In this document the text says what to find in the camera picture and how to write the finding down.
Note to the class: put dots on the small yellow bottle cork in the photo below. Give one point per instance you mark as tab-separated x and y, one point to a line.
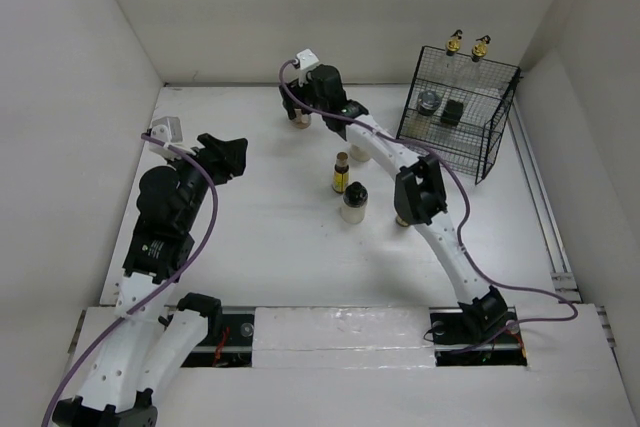
401	222
340	177

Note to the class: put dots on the black-cap white powder jar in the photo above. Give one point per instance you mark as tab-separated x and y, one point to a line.
355	200

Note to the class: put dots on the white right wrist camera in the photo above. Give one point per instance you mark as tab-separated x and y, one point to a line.
304	62

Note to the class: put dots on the glass bottle with dark sauce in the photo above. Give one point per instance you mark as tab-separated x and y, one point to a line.
464	83

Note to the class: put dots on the clear glass bottle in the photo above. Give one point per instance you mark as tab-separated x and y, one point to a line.
441	73

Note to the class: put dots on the black-lid beige spice jar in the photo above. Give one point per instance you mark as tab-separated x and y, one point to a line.
358	154

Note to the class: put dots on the black wire rack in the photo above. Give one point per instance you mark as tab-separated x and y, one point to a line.
472	146

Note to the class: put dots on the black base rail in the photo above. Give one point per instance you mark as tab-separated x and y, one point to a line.
403	338

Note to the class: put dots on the grey-lid white powder shaker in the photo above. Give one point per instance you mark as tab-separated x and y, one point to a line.
427	104

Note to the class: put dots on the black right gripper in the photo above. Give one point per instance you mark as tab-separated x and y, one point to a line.
287	103

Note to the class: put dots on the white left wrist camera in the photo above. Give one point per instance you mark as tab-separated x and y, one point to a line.
167	130

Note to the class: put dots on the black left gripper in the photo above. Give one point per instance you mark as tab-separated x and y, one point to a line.
223	167

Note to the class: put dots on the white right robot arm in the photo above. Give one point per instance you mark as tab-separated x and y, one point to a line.
419	191

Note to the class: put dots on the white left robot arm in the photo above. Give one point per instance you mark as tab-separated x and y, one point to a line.
117	380

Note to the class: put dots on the small black-cap back jar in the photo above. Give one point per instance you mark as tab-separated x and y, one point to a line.
301	122

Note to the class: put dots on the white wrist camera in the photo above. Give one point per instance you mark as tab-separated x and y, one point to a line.
304	62
167	130

